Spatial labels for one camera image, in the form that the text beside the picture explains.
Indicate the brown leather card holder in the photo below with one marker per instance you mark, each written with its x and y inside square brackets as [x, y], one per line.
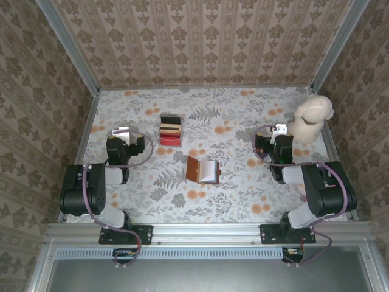
[193, 168]

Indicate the aluminium frame cross rail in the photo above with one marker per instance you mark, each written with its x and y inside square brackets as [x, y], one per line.
[206, 232]

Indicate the red credit card stack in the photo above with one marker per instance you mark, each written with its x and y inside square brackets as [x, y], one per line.
[170, 140]

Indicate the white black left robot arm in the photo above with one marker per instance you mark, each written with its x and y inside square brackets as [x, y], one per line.
[76, 188]

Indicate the aluminium frame side rail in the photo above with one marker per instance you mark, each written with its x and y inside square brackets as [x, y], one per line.
[85, 127]
[329, 143]

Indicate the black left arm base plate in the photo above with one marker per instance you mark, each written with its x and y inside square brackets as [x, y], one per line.
[143, 234]

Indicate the floral tablecloth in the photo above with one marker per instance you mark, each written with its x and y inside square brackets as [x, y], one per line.
[212, 207]

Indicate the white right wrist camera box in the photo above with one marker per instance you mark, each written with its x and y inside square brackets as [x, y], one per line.
[281, 128]

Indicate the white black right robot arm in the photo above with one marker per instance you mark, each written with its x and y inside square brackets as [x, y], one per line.
[322, 188]

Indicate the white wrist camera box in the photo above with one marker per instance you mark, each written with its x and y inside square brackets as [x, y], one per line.
[121, 132]
[281, 128]

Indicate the white plush toy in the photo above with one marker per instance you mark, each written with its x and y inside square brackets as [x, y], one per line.
[310, 121]

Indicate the grey metal sheet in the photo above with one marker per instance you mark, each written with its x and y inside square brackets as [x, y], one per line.
[197, 276]

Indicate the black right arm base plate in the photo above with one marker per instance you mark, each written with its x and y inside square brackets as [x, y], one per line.
[269, 234]

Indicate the aluminium frame corner post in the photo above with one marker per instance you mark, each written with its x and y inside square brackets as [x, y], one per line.
[70, 48]
[337, 45]

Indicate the red and tan box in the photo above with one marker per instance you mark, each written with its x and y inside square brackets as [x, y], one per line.
[183, 134]

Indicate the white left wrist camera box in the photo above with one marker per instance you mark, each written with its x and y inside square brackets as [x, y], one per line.
[121, 132]

